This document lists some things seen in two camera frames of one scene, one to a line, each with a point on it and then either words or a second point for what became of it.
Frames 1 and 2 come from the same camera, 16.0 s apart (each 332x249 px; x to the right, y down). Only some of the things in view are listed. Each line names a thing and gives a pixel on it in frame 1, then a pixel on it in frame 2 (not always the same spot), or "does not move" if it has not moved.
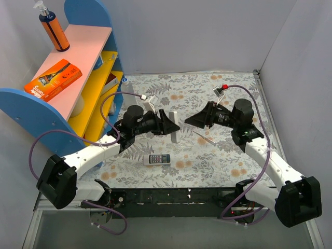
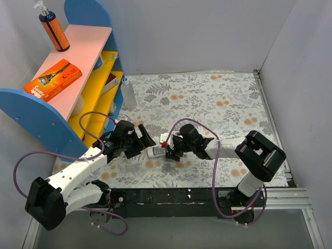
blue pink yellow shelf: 87,109 does not move
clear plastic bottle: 128,100 does not move
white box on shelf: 110,85 does not move
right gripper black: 210,114 to 175,146
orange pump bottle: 51,23 does not move
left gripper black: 160,123 to 136,145
